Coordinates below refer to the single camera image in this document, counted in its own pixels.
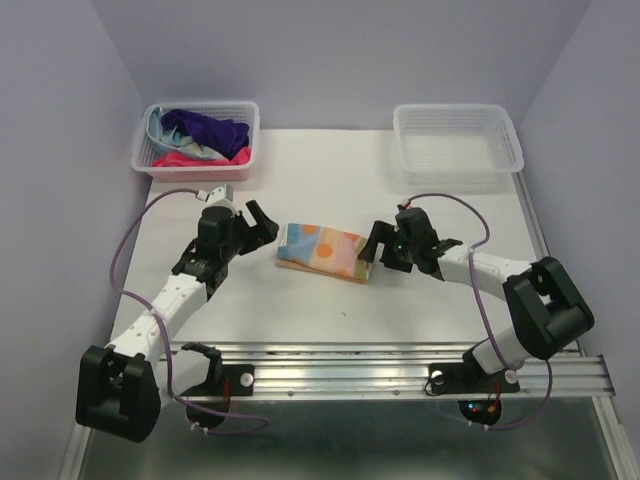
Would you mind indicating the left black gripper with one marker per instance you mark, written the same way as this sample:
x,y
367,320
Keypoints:
x,y
266,228

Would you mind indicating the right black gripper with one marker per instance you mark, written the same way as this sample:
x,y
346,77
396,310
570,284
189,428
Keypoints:
x,y
380,232

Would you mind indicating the orange dotted towel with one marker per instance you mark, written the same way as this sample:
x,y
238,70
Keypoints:
x,y
325,251

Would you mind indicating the light blue dotted towel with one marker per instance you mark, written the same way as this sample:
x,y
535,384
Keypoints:
x,y
165,141

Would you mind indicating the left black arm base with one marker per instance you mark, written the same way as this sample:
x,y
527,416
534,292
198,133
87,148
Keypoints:
x,y
235,381

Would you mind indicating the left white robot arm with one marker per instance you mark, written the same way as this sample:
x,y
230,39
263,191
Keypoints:
x,y
123,386

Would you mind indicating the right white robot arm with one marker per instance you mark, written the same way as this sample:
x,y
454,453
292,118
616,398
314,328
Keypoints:
x,y
546,309

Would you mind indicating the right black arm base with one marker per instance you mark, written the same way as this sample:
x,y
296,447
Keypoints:
x,y
479,395

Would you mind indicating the purple towel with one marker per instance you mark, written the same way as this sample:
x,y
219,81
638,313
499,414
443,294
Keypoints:
x,y
225,136

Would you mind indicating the right white plastic basket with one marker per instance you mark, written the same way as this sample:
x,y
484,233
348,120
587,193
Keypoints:
x,y
462,144

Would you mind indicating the white plastic basket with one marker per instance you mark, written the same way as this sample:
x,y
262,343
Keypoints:
x,y
462,144
144,154

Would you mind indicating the left white plastic basket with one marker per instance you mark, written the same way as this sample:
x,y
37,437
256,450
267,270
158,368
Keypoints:
x,y
144,154

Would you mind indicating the pink towel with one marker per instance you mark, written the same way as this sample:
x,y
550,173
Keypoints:
x,y
176,159

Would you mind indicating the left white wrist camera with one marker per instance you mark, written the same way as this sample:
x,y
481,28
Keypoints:
x,y
221,196

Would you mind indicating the aluminium mounting rail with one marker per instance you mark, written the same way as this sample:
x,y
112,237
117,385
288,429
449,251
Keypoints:
x,y
379,371

